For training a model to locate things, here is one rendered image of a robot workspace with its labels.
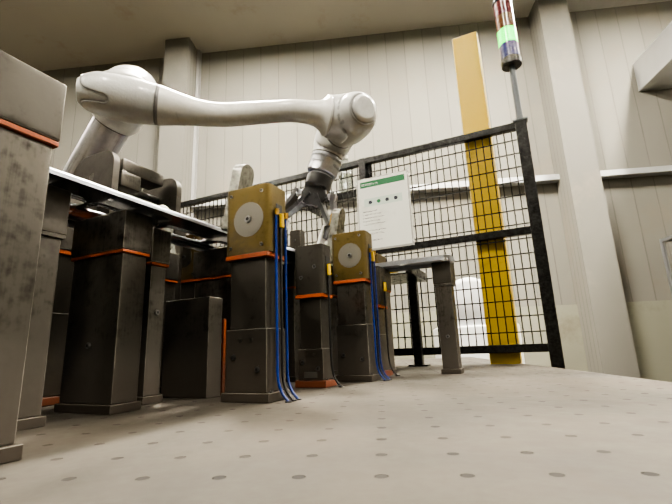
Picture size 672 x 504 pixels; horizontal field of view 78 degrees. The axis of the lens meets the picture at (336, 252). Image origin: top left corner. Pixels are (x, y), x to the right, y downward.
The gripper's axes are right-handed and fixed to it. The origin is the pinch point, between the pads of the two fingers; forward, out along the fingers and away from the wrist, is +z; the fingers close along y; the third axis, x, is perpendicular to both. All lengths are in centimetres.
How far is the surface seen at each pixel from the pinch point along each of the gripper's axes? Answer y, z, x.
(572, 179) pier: 58, -179, 338
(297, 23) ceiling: -255, -292, 235
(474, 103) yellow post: 23, -78, 52
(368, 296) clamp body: 26.5, 9.7, -4.8
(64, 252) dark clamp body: -13, 20, -51
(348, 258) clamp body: 20.4, 2.5, -8.5
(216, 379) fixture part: 16, 33, -35
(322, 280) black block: 22.4, 10.2, -21.0
